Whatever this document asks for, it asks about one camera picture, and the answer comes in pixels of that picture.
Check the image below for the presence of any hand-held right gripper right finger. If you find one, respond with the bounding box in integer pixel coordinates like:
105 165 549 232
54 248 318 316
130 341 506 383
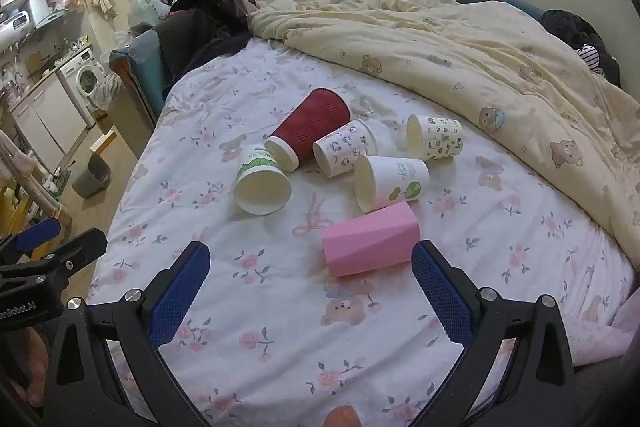
407 239 577 427

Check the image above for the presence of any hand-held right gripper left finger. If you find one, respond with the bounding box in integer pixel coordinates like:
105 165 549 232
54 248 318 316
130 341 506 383
42 239 213 427

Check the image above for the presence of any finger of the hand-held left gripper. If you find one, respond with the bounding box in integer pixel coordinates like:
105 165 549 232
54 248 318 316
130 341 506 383
27 228 109 282
0 218 66 259

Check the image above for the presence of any pink faceted cup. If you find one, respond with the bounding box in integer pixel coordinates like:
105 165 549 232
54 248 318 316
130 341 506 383
320 200 421 279

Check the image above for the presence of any white cup green leaf print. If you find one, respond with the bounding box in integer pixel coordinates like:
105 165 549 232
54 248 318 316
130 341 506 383
354 154 431 214

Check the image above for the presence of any white cup green band print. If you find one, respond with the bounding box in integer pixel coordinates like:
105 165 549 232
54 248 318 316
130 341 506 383
233 144 293 216

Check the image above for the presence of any white cup green pattern print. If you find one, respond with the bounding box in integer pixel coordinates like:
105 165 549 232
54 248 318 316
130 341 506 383
405 113 464 161

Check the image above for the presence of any white cup bear print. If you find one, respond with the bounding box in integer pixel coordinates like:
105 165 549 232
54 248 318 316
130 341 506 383
312 119 388 179

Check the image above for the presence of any red ribbed paper cup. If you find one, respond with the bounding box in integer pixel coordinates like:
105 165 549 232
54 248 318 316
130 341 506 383
264 88 352 172

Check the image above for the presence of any grey trash bin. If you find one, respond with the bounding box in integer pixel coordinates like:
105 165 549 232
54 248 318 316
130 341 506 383
71 153 112 199

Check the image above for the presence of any floral white bedsheet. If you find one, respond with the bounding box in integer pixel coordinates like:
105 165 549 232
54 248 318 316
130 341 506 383
87 37 636 427

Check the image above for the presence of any white kitchen base cabinet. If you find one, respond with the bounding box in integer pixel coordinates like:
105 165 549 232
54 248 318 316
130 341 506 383
10 82 92 154

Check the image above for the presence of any white washing machine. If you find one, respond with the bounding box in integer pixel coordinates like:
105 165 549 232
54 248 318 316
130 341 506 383
55 47 109 128

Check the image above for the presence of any teal bed footboard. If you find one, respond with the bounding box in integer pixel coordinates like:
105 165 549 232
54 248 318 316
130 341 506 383
109 29 170 158

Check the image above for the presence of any white water heater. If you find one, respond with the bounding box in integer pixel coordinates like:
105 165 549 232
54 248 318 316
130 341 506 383
0 9 37 54

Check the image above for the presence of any cream bear print duvet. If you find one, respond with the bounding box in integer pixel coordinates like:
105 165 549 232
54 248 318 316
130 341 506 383
247 0 640 269

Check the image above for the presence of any pile of dark clothes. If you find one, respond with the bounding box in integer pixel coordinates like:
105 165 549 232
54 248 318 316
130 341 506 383
155 0 261 84

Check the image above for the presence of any white plastic bag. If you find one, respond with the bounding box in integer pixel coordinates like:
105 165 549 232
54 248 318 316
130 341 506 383
127 0 171 28

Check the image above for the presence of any striped cloth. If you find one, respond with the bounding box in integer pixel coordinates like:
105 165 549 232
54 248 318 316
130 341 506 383
575 44 607 74

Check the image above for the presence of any black fluffy cloth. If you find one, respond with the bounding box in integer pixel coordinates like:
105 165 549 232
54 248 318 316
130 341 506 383
540 9 624 88

